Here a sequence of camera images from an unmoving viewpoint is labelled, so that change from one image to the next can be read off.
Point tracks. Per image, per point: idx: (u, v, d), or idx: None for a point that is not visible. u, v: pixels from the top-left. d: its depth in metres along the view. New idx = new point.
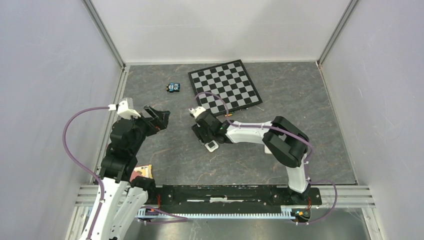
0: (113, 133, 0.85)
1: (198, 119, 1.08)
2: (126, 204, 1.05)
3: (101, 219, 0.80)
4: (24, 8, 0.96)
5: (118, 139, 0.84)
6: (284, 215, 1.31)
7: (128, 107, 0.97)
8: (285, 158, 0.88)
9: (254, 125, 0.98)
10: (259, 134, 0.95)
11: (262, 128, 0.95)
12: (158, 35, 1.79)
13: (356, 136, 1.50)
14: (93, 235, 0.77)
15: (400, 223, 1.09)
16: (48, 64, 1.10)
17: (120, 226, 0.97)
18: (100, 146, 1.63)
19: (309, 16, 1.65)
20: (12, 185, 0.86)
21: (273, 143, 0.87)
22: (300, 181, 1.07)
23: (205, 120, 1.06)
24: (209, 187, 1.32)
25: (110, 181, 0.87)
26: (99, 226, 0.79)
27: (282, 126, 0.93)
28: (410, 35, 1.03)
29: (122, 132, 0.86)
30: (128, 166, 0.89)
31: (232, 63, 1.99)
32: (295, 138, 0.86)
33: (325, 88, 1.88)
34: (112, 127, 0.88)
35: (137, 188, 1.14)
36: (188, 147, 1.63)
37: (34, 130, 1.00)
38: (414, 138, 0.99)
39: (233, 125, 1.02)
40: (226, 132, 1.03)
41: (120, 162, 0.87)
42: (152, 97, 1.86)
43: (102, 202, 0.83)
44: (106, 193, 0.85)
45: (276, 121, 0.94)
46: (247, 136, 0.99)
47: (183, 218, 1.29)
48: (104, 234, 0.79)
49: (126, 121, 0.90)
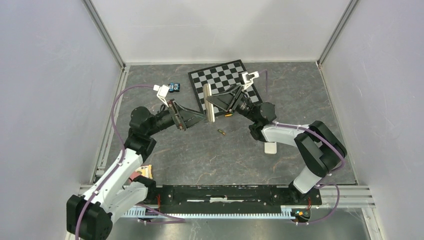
0: (132, 121, 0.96)
1: (265, 117, 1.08)
2: (127, 191, 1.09)
3: (113, 180, 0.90)
4: (24, 8, 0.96)
5: (136, 126, 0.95)
6: (284, 215, 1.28)
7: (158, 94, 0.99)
8: (314, 164, 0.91)
9: (290, 126, 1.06)
10: (292, 134, 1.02)
11: (297, 129, 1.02)
12: (158, 35, 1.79)
13: (356, 136, 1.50)
14: (101, 190, 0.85)
15: (400, 223, 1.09)
16: (48, 64, 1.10)
17: (116, 206, 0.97)
18: (100, 146, 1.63)
19: (310, 16, 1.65)
20: (11, 185, 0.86)
21: (304, 145, 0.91)
22: (309, 183, 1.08)
23: (267, 122, 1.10)
24: (209, 187, 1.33)
25: (131, 152, 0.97)
26: (109, 184, 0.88)
27: (318, 131, 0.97)
28: (410, 35, 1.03)
29: (139, 120, 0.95)
30: (147, 146, 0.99)
31: (232, 63, 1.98)
32: (328, 145, 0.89)
33: (325, 88, 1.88)
34: (132, 114, 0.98)
35: (140, 183, 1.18)
36: (188, 147, 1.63)
37: (34, 130, 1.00)
38: (414, 138, 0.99)
39: (272, 123, 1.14)
40: (263, 128, 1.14)
41: (139, 143, 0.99)
42: (152, 97, 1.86)
43: (119, 165, 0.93)
44: (124, 159, 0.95)
45: (314, 124, 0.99)
46: (282, 136, 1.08)
47: (180, 219, 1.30)
48: (110, 194, 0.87)
49: (144, 109, 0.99)
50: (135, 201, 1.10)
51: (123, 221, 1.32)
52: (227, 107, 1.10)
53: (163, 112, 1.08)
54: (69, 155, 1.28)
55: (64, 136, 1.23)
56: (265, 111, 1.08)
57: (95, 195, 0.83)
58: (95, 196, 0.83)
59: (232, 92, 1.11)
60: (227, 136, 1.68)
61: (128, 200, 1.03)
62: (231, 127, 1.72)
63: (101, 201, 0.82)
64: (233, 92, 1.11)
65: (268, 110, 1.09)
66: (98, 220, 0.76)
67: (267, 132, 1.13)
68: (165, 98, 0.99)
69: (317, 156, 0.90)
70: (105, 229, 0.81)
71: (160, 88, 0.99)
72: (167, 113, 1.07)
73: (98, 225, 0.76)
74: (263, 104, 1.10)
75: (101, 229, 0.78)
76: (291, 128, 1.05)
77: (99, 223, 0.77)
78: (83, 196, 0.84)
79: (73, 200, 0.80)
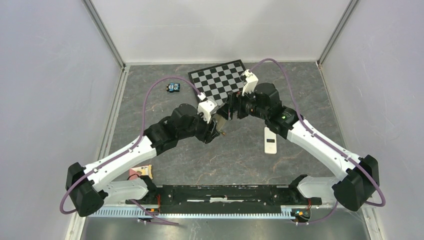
0: (178, 110, 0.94)
1: (262, 94, 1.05)
2: (128, 184, 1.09)
3: (115, 163, 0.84)
4: (25, 8, 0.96)
5: (177, 117, 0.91)
6: (284, 215, 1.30)
7: (208, 110, 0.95)
8: (350, 202, 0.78)
9: (335, 148, 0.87)
10: (338, 162, 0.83)
11: (346, 159, 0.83)
12: (158, 35, 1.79)
13: (356, 136, 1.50)
14: (101, 170, 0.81)
15: (402, 224, 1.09)
16: (48, 64, 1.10)
17: (113, 191, 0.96)
18: (100, 146, 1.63)
19: (310, 16, 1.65)
20: (12, 185, 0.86)
21: (355, 188, 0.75)
22: (316, 192, 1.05)
23: (271, 99, 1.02)
24: (209, 187, 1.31)
25: (146, 143, 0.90)
26: (111, 167, 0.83)
27: (369, 170, 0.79)
28: (410, 35, 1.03)
29: (185, 112, 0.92)
30: (165, 143, 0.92)
31: (232, 63, 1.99)
32: (378, 192, 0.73)
33: (326, 88, 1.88)
34: (184, 106, 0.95)
35: (143, 182, 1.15)
36: (188, 148, 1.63)
37: (34, 129, 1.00)
38: (413, 139, 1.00)
39: (302, 124, 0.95)
40: (290, 129, 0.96)
41: (162, 135, 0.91)
42: (151, 97, 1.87)
43: (128, 151, 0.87)
44: (137, 147, 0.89)
45: (365, 160, 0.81)
46: (316, 150, 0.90)
47: (174, 222, 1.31)
48: (108, 177, 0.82)
49: (193, 107, 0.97)
50: (130, 196, 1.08)
51: (123, 221, 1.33)
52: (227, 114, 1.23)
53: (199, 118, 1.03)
54: (70, 156, 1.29)
55: (64, 137, 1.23)
56: (260, 89, 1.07)
57: (93, 172, 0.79)
58: (93, 173, 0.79)
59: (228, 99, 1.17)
60: (227, 136, 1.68)
61: (124, 192, 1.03)
62: (231, 127, 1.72)
63: (96, 180, 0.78)
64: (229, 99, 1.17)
65: (264, 88, 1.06)
66: (86, 198, 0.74)
67: (297, 137, 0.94)
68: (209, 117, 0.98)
69: (360, 197, 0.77)
70: (93, 205, 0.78)
71: (212, 103, 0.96)
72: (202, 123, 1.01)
73: (87, 201, 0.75)
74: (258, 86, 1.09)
75: (89, 204, 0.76)
76: (336, 153, 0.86)
77: (88, 201, 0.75)
78: (86, 167, 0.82)
79: (75, 168, 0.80)
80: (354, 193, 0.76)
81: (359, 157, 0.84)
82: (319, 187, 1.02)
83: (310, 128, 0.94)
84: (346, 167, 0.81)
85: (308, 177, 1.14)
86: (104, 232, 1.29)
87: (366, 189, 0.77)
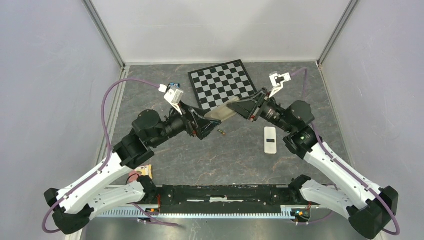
0: (136, 122, 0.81)
1: (299, 118, 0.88)
2: (122, 191, 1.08)
3: (86, 186, 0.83)
4: (25, 9, 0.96)
5: (136, 131, 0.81)
6: (284, 215, 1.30)
7: (171, 101, 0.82)
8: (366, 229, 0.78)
9: (356, 176, 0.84)
10: (358, 192, 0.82)
11: (366, 189, 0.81)
12: (158, 35, 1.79)
13: (356, 135, 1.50)
14: (71, 195, 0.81)
15: (402, 224, 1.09)
16: (48, 64, 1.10)
17: (102, 204, 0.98)
18: (100, 146, 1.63)
19: (310, 15, 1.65)
20: (12, 185, 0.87)
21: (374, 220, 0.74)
22: (317, 198, 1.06)
23: (305, 126, 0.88)
24: (209, 187, 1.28)
25: (116, 160, 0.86)
26: (82, 191, 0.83)
27: (389, 201, 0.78)
28: (410, 35, 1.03)
29: (141, 126, 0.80)
30: (139, 156, 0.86)
31: (232, 63, 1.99)
32: (395, 225, 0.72)
33: (325, 88, 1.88)
34: (140, 114, 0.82)
35: (140, 185, 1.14)
36: (188, 148, 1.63)
37: (35, 130, 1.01)
38: (412, 139, 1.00)
39: (322, 146, 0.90)
40: (310, 150, 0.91)
41: (132, 150, 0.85)
42: (152, 97, 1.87)
43: (97, 173, 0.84)
44: (107, 167, 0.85)
45: (386, 191, 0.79)
46: (333, 175, 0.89)
47: (171, 223, 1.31)
48: (82, 200, 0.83)
49: (155, 114, 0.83)
50: (127, 202, 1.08)
51: (123, 221, 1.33)
52: (248, 115, 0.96)
53: (174, 115, 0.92)
54: (70, 156, 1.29)
55: (64, 137, 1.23)
56: (298, 112, 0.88)
57: (64, 199, 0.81)
58: (64, 200, 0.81)
59: (254, 98, 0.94)
60: (227, 136, 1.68)
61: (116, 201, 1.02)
62: (231, 126, 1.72)
63: (67, 207, 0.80)
64: (255, 98, 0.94)
65: (302, 110, 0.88)
66: (61, 224, 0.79)
67: (316, 160, 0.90)
68: (178, 107, 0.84)
69: (377, 227, 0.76)
70: (76, 224, 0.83)
71: (172, 95, 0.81)
72: (178, 119, 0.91)
73: (64, 226, 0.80)
74: (295, 104, 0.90)
75: (71, 225, 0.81)
76: (356, 181, 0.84)
77: (66, 224, 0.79)
78: (59, 191, 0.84)
79: (51, 192, 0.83)
80: (372, 223, 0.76)
81: (380, 188, 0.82)
82: (324, 197, 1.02)
83: (330, 152, 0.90)
84: (366, 198, 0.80)
85: (313, 181, 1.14)
86: (104, 232, 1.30)
87: (385, 219, 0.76)
